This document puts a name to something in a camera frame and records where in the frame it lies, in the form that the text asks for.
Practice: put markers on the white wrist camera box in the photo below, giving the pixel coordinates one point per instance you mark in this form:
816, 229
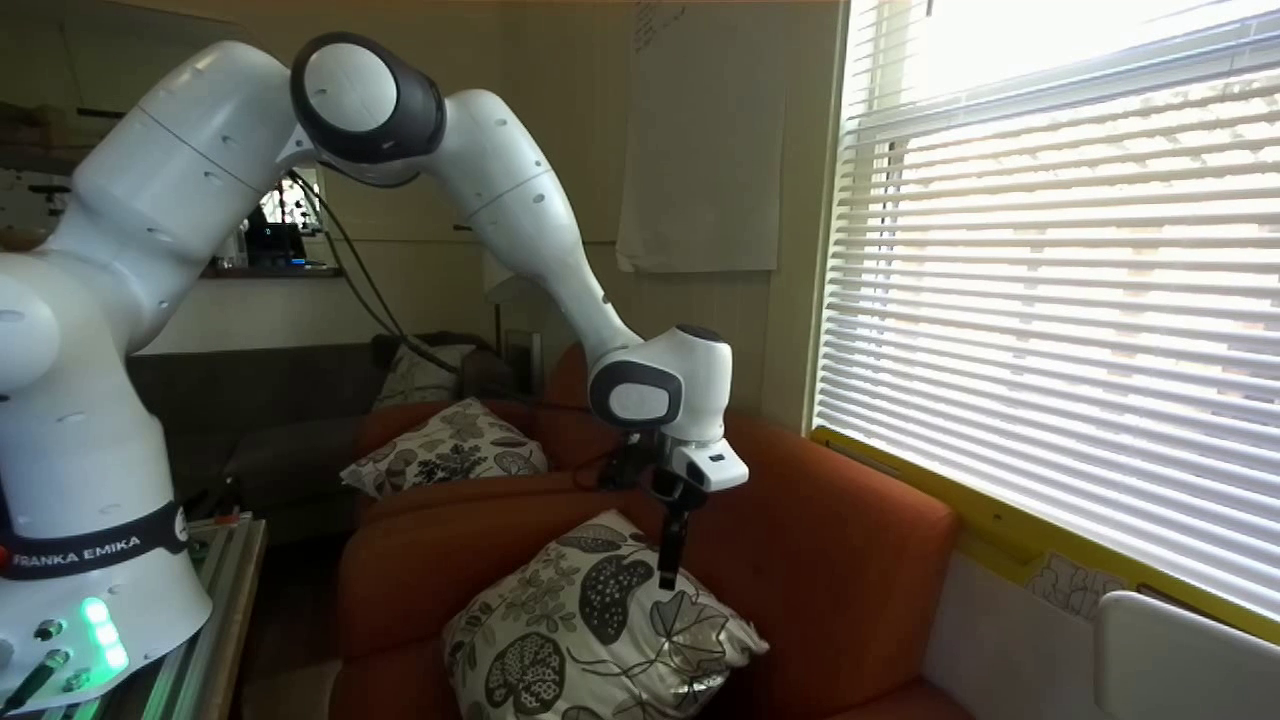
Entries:
714, 464

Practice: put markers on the white paper sheet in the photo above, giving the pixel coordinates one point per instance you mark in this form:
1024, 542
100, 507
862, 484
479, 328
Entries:
701, 145

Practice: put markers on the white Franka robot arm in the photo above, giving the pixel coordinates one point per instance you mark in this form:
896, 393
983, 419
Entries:
161, 200

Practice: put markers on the cluttered wall shelf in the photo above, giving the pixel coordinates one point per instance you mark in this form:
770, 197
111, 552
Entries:
275, 235

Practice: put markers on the metal robot stand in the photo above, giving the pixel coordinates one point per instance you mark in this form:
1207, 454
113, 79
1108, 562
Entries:
222, 612

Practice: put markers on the leaf print white cushion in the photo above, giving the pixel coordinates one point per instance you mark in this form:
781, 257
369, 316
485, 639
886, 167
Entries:
584, 624
446, 454

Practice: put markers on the white window blind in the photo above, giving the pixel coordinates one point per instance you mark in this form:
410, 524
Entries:
1064, 292

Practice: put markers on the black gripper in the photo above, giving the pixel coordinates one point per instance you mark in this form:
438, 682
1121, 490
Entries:
661, 464

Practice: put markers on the dark grey sofa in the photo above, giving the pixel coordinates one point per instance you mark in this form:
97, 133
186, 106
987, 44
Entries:
255, 413

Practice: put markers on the pale grey cushion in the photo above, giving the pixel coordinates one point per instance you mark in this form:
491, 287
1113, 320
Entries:
424, 378

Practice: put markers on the yellow window sill strip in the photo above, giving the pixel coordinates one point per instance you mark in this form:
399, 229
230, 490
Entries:
1014, 524

